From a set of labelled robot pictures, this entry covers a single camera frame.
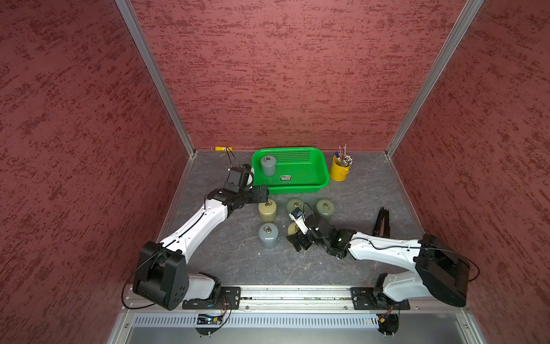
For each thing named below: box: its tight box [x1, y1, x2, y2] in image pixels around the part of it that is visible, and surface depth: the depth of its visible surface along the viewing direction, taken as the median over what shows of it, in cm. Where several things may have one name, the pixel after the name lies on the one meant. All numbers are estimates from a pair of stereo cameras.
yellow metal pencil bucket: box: [329, 154, 352, 183], surface depth 105 cm
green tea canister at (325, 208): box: [315, 198, 335, 221], surface depth 91 cm
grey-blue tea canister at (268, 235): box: [257, 222, 280, 249], surface depth 84 cm
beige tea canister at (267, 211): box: [257, 198, 278, 223], surface depth 91 cm
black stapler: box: [373, 207, 391, 239], surface depth 94 cm
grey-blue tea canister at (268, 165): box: [260, 154, 277, 177], surface depth 108 cm
